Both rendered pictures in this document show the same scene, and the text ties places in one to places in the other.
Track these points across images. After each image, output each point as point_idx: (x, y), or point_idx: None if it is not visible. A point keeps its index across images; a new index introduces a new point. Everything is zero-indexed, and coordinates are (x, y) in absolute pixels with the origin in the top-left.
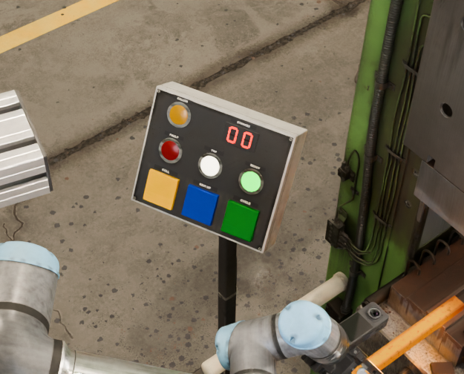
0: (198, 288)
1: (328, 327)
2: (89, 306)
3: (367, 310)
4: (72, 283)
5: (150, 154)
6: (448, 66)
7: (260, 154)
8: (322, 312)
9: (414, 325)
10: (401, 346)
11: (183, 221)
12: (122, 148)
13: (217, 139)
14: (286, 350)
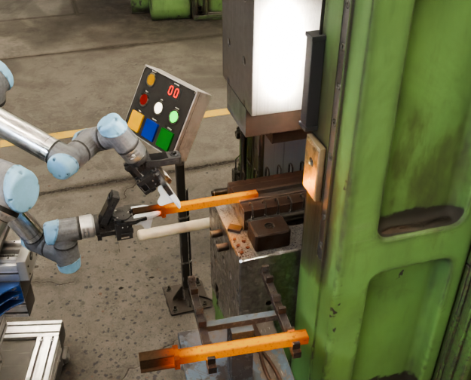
0: (201, 247)
1: (122, 129)
2: (137, 241)
3: (170, 151)
4: (135, 228)
5: (135, 102)
6: (227, 12)
7: (180, 101)
8: (121, 120)
9: (221, 194)
10: (207, 200)
11: None
12: (198, 176)
13: (164, 93)
14: (100, 139)
